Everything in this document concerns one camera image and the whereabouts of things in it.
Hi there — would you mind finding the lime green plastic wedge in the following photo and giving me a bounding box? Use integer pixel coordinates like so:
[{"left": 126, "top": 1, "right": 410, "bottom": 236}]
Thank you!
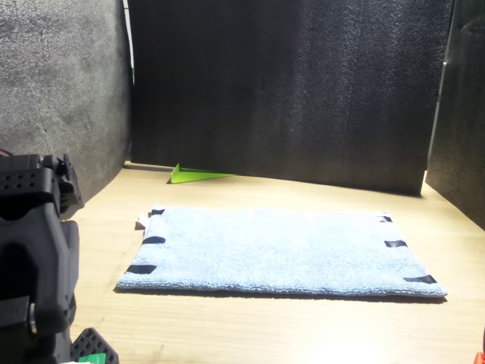
[{"left": 166, "top": 162, "right": 238, "bottom": 186}]

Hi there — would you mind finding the dark foam end panel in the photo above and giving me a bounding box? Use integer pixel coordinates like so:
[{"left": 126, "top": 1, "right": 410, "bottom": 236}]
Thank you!
[{"left": 127, "top": 0, "right": 455, "bottom": 196}]

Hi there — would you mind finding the light blue towel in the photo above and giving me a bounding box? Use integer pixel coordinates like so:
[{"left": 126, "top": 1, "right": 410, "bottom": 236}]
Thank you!
[{"left": 114, "top": 206, "right": 449, "bottom": 300}]

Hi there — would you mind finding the grey foam side panel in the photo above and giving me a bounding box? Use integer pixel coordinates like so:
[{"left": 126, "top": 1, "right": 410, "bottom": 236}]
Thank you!
[{"left": 0, "top": 0, "right": 134, "bottom": 208}]

